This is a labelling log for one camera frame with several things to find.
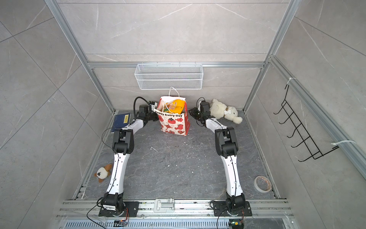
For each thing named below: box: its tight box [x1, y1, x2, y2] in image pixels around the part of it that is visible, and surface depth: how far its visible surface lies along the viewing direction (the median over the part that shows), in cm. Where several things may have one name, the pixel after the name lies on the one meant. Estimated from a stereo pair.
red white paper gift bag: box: [153, 96, 191, 136], surface depth 95 cm
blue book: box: [111, 113, 132, 134], surface depth 113 cm
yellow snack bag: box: [162, 99, 186, 115], surface depth 94 cm
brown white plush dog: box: [94, 163, 112, 183], surface depth 85 cm
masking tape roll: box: [253, 175, 273, 194], surface depth 83 cm
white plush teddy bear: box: [209, 98, 243, 125], surface depth 112 cm
